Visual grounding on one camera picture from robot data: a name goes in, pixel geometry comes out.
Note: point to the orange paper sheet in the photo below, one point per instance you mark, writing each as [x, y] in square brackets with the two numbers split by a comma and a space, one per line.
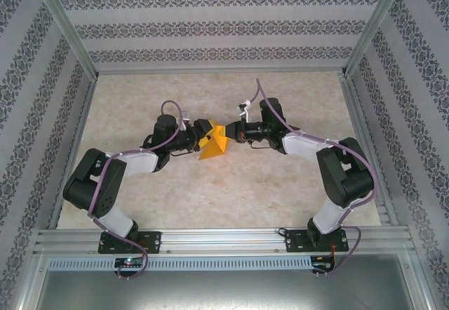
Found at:
[215, 150]

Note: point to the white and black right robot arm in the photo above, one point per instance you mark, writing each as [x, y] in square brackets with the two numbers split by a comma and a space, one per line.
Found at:
[347, 176]

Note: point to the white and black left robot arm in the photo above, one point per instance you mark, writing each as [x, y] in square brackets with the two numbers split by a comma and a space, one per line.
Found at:
[94, 183]

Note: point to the grey metal sheet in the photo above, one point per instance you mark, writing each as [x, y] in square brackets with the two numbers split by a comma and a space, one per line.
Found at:
[224, 292]

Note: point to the small circuit board green light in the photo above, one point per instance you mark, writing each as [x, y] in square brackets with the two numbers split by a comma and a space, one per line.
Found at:
[128, 262]

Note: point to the small circuit board blue light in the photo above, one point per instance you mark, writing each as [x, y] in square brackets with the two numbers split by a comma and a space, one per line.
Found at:
[321, 263]

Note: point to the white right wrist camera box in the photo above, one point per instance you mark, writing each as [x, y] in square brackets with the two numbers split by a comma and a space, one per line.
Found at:
[247, 112]

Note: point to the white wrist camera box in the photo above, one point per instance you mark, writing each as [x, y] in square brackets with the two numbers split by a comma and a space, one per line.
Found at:
[247, 112]
[185, 117]

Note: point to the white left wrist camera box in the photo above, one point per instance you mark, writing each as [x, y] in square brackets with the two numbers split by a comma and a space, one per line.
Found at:
[185, 117]

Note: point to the aluminium side rail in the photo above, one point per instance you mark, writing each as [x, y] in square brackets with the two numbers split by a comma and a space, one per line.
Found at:
[79, 138]
[355, 113]

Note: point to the aluminium mounting rail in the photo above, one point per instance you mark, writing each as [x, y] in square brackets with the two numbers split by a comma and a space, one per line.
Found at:
[224, 240]

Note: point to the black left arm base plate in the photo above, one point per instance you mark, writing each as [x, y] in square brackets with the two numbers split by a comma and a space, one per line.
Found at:
[154, 241]

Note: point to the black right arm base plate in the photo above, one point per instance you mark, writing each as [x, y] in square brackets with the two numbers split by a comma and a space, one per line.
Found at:
[293, 241]

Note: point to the aluminium frame post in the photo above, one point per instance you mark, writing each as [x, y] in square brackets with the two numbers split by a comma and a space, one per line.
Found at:
[66, 26]
[375, 26]

